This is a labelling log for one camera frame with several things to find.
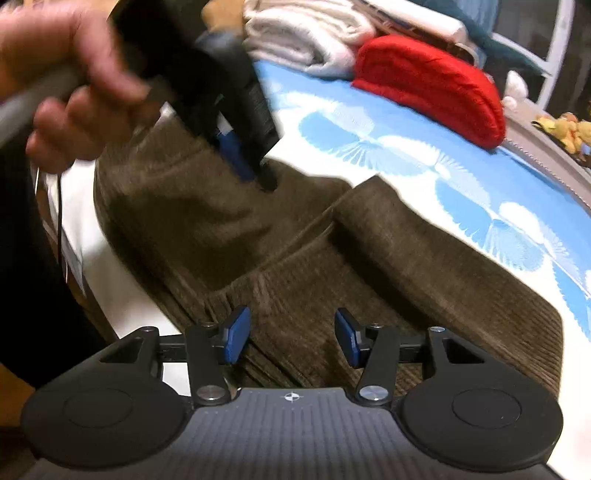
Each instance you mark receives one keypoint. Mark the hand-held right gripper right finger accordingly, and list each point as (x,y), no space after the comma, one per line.
(347,337)

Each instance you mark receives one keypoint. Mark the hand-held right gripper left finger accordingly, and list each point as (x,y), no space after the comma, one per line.
(236,334)

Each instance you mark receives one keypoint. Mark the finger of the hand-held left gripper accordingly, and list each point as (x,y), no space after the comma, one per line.
(235,154)
(258,124)

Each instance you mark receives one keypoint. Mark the person's left hand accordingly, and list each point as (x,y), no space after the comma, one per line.
(55,41)

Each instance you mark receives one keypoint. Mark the wooden headboard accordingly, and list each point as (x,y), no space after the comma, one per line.
(226,14)

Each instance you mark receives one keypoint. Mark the white fleece folded blanket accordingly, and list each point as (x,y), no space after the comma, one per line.
(304,32)

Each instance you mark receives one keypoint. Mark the red folded blanket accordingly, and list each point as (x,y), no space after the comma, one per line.
(429,87)

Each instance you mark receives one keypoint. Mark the white pillow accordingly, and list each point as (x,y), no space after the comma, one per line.
(429,18)

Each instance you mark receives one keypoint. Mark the person's dark clothing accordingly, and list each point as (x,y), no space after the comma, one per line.
(27,277)

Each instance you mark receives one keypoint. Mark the teal shark plush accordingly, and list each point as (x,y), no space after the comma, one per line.
(498,50)

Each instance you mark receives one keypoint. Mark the white round plush toy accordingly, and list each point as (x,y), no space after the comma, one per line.
(515,87)

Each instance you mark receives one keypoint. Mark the yellow duck plush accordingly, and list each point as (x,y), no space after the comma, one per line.
(554,129)

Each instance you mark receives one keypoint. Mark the yellow round smiling plush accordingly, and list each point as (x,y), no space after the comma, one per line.
(582,138)

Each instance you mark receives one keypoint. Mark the white window frame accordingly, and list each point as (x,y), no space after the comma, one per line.
(561,46)

